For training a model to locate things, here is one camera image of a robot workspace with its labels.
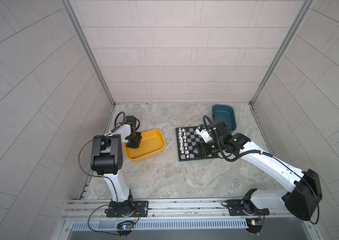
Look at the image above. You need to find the yellow plastic tray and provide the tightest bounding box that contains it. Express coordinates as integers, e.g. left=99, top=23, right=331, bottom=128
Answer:
left=125, top=129, right=166, bottom=162

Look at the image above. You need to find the black white chessboard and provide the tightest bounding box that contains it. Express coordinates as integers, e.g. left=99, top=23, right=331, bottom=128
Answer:
left=175, top=126, right=218, bottom=162

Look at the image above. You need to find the teal plastic bin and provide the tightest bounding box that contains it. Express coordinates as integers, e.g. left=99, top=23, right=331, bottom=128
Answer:
left=212, top=105, right=237, bottom=133

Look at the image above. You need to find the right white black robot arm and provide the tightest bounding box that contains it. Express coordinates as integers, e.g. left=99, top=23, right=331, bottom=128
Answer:
left=195, top=122, right=322, bottom=221

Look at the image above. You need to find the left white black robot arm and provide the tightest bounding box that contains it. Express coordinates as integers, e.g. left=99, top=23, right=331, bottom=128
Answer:
left=90, top=112, right=142, bottom=217

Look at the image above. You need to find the left green circuit board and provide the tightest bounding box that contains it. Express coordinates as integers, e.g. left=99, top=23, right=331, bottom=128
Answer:
left=116, top=221, right=135, bottom=231

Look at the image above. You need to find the right circuit board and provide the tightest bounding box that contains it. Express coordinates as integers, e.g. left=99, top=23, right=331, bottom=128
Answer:
left=245, top=218, right=263, bottom=234

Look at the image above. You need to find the ventilation grille strip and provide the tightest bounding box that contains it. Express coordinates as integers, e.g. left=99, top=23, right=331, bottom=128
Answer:
left=71, top=219, right=248, bottom=231

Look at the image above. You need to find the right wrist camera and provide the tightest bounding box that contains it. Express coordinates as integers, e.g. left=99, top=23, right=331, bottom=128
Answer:
left=195, top=125, right=214, bottom=144

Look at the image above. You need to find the left black cable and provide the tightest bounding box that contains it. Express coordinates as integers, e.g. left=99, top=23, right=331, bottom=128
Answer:
left=78, top=136, right=122, bottom=236

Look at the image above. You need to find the aluminium mounting rail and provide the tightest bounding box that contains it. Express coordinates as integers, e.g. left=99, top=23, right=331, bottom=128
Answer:
left=62, top=197, right=294, bottom=220

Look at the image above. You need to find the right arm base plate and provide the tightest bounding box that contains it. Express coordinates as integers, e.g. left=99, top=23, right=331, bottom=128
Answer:
left=221, top=200, right=269, bottom=216

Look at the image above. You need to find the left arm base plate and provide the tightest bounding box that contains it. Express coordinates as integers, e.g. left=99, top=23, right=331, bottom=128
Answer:
left=105, top=201, right=149, bottom=218

